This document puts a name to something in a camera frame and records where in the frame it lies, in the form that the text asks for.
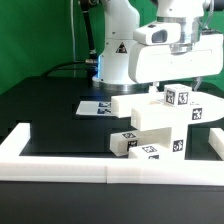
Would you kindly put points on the white chair back part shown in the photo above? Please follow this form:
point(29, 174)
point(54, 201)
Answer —
point(148, 110)

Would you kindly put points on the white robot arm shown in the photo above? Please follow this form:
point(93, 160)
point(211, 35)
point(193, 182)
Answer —
point(177, 45)

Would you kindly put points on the white sheet with tags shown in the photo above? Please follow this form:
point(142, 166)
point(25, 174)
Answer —
point(94, 108)

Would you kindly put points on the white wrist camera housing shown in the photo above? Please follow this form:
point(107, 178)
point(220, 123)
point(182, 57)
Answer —
point(157, 33)

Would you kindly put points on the white chair seat part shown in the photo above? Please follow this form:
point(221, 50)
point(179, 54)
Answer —
point(173, 137)

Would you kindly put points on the white U-shaped obstacle frame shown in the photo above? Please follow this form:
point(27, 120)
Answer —
point(16, 167)

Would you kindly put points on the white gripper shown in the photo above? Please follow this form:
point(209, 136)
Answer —
point(157, 63)

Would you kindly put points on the white tagged cube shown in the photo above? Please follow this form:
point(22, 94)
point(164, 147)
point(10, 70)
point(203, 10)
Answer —
point(176, 94)

